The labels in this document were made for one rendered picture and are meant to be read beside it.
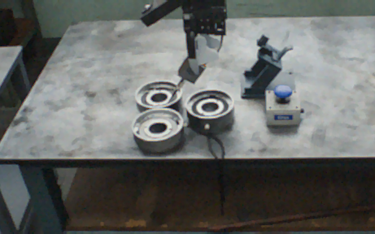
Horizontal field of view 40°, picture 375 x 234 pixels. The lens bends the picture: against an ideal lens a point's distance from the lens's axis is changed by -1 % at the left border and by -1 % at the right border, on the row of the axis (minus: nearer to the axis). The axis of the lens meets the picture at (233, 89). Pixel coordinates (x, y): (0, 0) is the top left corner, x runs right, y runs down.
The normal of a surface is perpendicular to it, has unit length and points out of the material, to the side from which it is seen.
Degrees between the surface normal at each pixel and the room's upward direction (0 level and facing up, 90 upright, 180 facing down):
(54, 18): 90
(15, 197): 0
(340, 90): 0
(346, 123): 0
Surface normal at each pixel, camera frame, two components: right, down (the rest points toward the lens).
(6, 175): -0.04, -0.82
